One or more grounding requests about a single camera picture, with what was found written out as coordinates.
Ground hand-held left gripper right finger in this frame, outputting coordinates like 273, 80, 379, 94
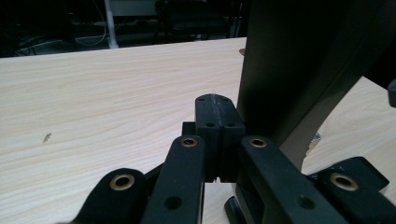
214, 93, 349, 224

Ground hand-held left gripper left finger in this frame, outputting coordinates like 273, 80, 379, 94
140, 93, 222, 224

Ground large black stapler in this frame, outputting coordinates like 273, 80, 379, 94
223, 0, 396, 224

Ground white standing desk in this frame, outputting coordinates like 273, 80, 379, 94
102, 0, 161, 49

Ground black floor cables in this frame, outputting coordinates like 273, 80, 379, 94
12, 18, 108, 58

